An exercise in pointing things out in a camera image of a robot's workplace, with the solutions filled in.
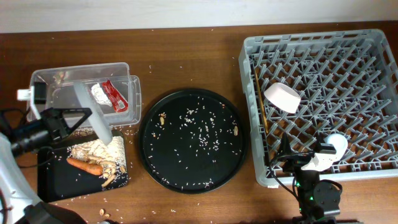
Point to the pink bowl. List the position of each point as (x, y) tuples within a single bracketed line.
[(283, 97)]

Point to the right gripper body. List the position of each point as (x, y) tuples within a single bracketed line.
[(295, 163)]

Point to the black round tray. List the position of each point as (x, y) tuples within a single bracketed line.
[(187, 144)]

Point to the red snack wrapper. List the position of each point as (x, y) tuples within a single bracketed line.
[(118, 102)]

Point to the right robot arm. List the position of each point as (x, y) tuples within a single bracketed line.
[(318, 199)]

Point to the black rectangular bin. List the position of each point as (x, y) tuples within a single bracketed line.
[(58, 180)]

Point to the grey dishwasher rack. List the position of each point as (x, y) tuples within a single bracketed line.
[(347, 81)]

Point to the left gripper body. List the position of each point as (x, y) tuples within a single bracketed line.
[(53, 124)]

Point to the light blue cup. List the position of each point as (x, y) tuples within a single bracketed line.
[(340, 144)]

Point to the clear plastic bin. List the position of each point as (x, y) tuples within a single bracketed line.
[(60, 92)]

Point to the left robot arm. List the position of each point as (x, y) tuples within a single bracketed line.
[(19, 202)]

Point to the grey bowl with rice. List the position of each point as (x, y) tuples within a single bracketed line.
[(96, 119)]

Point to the white tissue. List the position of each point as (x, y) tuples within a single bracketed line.
[(99, 95)]

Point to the orange carrot piece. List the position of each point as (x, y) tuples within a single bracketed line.
[(93, 169)]

